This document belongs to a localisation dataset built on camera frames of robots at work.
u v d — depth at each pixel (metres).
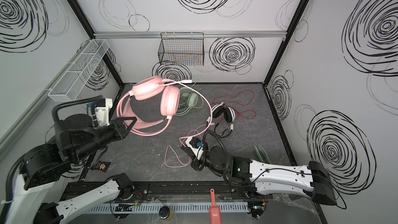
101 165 0.81
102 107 0.47
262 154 0.86
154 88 0.45
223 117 0.99
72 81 0.75
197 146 0.53
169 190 0.75
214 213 0.66
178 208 0.64
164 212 0.61
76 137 0.36
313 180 0.43
